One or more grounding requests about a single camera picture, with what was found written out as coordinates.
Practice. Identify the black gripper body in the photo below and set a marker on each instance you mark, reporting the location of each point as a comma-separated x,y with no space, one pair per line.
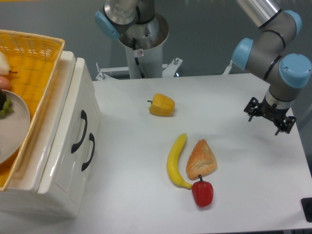
270,112

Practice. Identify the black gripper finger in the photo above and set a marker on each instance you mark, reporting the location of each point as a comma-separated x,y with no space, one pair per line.
284,124
252,109

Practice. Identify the white top drawer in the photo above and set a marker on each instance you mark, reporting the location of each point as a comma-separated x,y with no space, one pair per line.
80,117

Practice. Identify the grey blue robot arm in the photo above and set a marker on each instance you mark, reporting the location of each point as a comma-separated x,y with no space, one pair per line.
286,75

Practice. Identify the white drawer cabinet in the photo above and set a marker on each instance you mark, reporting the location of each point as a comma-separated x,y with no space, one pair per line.
22,192

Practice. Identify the triangular pastry bread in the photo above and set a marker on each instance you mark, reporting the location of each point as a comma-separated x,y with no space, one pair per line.
202,161

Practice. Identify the black device at edge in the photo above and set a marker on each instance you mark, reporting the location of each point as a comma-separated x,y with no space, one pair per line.
307,208

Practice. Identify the yellow bell pepper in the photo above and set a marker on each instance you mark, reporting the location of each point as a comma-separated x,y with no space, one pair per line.
161,105

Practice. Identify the red bell pepper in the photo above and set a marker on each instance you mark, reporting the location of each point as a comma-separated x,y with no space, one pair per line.
203,192

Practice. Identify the yellow banana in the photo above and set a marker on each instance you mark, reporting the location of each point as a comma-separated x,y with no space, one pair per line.
172,163

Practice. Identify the yellow wicker basket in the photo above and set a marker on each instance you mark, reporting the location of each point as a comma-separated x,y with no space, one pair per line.
35,57

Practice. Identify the white plate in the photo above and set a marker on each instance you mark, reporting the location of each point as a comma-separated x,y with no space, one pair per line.
13,126

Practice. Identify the dark grapes with green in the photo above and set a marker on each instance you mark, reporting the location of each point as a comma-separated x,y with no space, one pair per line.
5,105

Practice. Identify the orange peach fruit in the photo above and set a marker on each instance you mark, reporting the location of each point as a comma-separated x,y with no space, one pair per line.
5,83

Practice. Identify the white pear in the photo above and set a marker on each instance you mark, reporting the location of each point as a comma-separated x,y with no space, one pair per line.
5,67

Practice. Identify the white right table bracket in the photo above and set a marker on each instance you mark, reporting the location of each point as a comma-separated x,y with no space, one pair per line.
228,68

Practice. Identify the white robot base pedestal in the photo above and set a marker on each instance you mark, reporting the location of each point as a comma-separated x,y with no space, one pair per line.
143,40

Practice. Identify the black lower drawer handle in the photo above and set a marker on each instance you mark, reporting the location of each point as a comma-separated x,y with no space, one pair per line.
91,151

